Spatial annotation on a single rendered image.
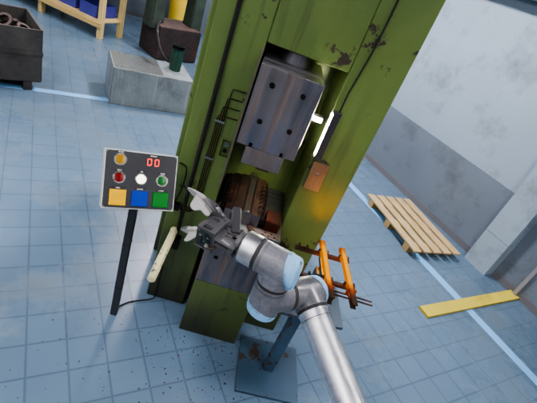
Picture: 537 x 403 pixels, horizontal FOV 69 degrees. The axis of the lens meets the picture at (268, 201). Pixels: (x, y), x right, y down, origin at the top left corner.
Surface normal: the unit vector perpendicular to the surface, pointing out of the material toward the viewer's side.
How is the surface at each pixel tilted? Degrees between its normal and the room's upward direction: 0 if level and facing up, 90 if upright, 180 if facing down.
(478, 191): 90
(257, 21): 90
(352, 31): 90
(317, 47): 90
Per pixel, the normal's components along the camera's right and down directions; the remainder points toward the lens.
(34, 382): 0.32, -0.79
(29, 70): 0.57, 0.59
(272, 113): -0.07, 0.52
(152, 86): 0.38, 0.60
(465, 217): -0.86, -0.02
